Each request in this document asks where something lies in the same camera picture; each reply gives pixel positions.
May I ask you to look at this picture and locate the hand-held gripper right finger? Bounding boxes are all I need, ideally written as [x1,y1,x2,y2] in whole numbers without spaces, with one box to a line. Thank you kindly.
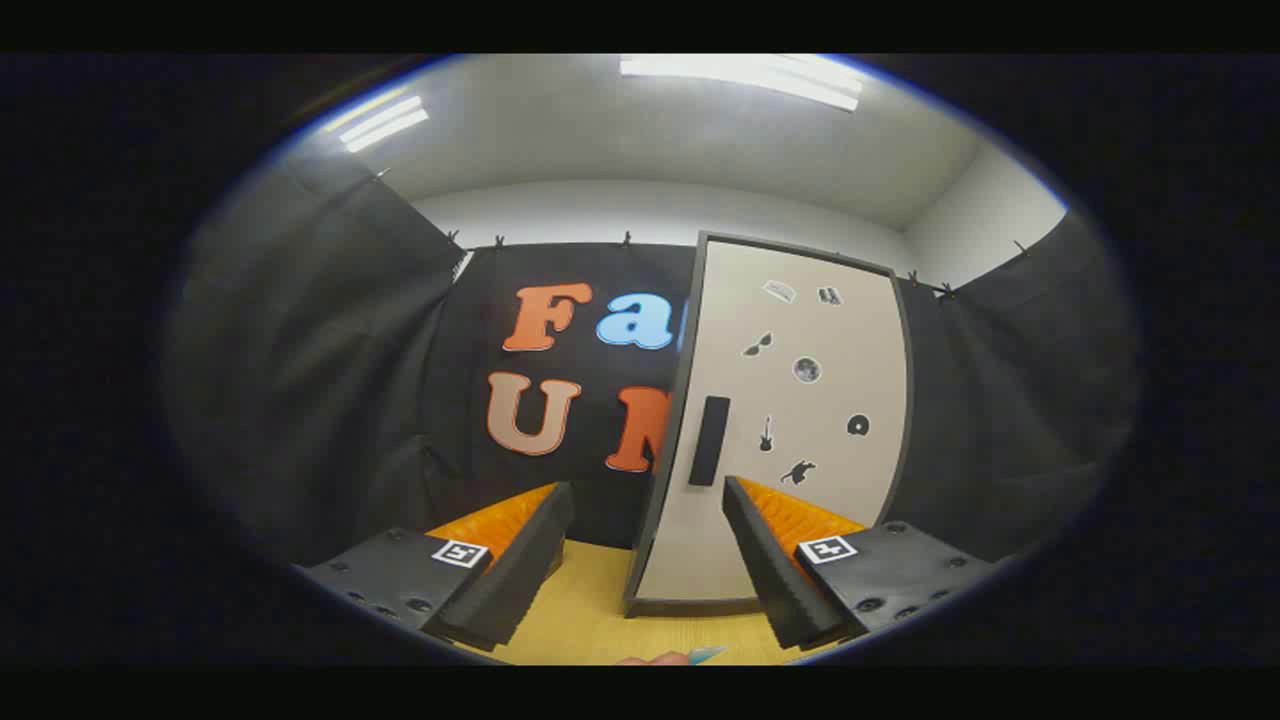
[722,476,1001,653]

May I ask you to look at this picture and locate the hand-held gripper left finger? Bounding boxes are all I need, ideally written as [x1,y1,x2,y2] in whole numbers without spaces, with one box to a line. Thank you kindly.
[295,482,576,653]

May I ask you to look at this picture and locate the black door handle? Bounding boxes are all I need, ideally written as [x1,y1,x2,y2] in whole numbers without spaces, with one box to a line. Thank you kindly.
[688,396,731,487]

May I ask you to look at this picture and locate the white cabinet door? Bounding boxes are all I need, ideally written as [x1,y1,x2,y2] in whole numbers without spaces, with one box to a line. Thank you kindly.
[636,240,906,603]

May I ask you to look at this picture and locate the grey cabinet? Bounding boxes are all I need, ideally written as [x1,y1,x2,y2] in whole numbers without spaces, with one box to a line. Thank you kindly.
[622,232,913,618]

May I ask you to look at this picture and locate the black backdrop cloth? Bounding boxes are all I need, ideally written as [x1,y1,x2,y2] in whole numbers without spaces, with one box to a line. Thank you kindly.
[165,150,1141,561]

